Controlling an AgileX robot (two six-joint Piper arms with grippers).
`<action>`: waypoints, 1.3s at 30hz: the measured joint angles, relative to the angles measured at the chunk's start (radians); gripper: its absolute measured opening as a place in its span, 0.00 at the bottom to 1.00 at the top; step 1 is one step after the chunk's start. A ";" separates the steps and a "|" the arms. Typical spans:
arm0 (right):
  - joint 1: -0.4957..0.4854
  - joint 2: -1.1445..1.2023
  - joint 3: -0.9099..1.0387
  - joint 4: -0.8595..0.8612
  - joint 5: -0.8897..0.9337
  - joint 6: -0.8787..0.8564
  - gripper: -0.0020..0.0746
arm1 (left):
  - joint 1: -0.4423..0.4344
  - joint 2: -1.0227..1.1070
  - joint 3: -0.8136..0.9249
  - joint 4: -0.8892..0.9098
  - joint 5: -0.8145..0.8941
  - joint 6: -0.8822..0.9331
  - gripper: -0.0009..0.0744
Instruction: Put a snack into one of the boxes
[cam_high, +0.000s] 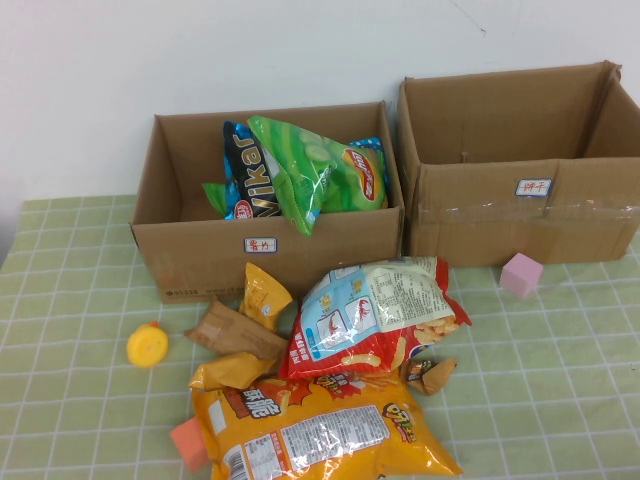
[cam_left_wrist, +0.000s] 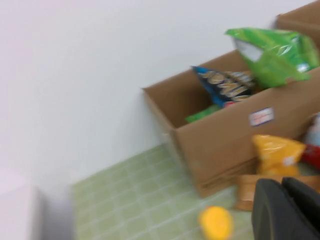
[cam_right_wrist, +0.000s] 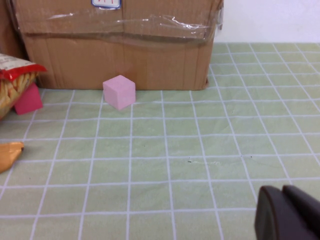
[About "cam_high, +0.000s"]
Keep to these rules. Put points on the red white shrimp chips bag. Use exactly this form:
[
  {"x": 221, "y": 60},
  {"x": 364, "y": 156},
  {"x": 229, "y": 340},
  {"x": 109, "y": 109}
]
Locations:
[{"x": 370, "y": 310}]

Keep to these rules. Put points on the taped cardboard box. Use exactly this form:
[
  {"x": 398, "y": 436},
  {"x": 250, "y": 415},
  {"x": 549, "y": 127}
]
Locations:
[{"x": 475, "y": 220}]

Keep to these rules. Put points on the small yellow snack packet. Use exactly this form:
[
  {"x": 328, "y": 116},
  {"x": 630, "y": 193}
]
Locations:
[
  {"x": 230, "y": 372},
  {"x": 262, "y": 297}
]

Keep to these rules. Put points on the blue black Vikas chip bag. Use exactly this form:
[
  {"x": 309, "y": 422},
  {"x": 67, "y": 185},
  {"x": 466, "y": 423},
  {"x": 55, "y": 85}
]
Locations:
[{"x": 250, "y": 175}]

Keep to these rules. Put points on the cardboard box with printed text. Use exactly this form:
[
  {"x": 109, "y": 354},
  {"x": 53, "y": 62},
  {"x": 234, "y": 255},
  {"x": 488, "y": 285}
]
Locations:
[{"x": 200, "y": 260}]

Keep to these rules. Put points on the pink foam cube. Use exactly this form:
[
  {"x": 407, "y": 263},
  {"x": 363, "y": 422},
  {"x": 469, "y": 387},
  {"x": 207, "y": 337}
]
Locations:
[{"x": 521, "y": 276}]

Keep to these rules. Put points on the brown cracker packet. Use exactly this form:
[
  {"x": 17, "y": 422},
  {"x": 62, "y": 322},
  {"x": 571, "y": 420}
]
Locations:
[{"x": 235, "y": 332}]

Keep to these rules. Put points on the green checkered tablecloth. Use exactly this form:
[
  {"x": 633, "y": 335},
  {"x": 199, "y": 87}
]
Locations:
[{"x": 75, "y": 300}]

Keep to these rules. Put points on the small black orange snack packet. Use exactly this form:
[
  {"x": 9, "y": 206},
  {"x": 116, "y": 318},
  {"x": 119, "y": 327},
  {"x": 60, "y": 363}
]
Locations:
[{"x": 430, "y": 375}]

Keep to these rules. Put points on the large orange snack bag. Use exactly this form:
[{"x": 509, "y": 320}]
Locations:
[{"x": 325, "y": 440}]

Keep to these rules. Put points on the green cucumber potato chip bag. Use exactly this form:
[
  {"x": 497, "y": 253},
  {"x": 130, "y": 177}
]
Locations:
[{"x": 320, "y": 175}]

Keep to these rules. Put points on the orange foam block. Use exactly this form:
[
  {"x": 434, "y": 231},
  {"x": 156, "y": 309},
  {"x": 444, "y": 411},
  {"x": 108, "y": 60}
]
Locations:
[{"x": 190, "y": 445}]

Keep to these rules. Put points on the green snack bag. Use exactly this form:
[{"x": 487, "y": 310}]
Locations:
[{"x": 214, "y": 192}]

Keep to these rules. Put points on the yellow duck toy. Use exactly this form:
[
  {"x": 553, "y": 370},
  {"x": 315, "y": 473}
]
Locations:
[{"x": 146, "y": 346}]

